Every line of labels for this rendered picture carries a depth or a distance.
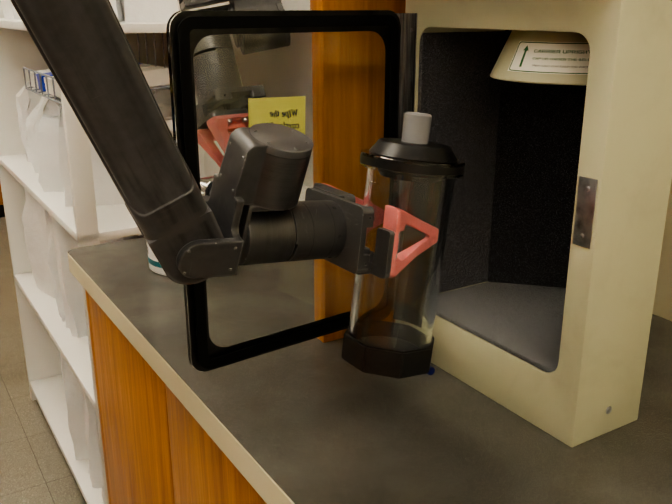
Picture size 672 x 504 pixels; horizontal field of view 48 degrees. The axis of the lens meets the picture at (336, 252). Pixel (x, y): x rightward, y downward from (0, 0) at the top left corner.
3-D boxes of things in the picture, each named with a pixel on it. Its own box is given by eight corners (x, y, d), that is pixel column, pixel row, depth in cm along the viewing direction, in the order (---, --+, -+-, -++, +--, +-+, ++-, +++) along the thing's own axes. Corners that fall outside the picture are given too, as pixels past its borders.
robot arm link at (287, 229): (207, 244, 71) (231, 278, 67) (220, 179, 67) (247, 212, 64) (271, 240, 75) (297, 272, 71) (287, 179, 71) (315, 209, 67)
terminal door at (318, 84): (393, 314, 103) (401, 9, 91) (192, 376, 86) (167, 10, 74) (389, 312, 104) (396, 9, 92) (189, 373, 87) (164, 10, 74)
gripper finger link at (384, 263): (410, 192, 79) (336, 194, 74) (456, 207, 73) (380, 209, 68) (402, 255, 80) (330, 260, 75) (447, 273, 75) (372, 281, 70)
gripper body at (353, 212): (320, 186, 78) (258, 187, 74) (379, 207, 70) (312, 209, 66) (315, 246, 80) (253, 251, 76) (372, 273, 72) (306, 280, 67)
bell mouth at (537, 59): (562, 69, 97) (566, 25, 95) (686, 80, 83) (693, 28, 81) (457, 75, 88) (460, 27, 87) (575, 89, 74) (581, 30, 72)
